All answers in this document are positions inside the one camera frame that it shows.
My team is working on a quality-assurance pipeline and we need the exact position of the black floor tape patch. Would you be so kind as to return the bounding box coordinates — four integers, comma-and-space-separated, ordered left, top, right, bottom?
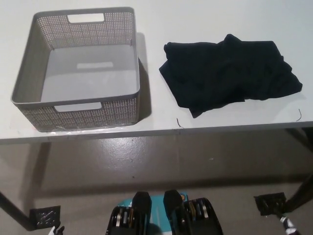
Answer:
29, 205, 61, 231
253, 192, 287, 217

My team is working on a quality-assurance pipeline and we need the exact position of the grey perforated plastic basket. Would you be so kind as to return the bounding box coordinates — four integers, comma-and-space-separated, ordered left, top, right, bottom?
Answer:
10, 6, 141, 133

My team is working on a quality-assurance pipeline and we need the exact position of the black table leg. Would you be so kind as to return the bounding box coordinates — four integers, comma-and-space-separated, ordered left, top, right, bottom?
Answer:
281, 171, 313, 216
0, 190, 35, 232

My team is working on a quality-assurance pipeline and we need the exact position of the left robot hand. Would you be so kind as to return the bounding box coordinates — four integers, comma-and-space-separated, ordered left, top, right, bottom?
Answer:
49, 225, 66, 235

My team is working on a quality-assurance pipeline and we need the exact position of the black t-shirt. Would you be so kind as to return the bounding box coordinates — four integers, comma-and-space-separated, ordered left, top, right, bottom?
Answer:
158, 33, 303, 119

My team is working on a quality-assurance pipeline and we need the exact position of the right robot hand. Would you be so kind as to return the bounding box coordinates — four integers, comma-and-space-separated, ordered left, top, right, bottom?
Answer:
280, 215, 298, 235

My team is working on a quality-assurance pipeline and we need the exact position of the clear tape strip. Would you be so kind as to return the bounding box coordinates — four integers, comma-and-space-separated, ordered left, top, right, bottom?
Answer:
47, 124, 83, 136

